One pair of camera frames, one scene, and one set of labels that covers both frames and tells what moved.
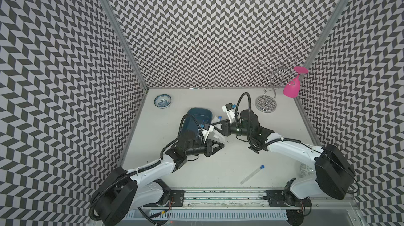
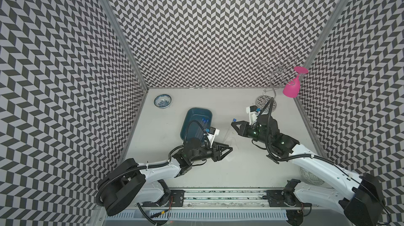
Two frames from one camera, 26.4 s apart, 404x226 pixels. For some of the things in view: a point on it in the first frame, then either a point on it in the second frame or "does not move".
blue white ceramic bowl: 162,101 does not move
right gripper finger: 222,127 → 244,130
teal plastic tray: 195,117 does not move
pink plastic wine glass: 292,89 does not move
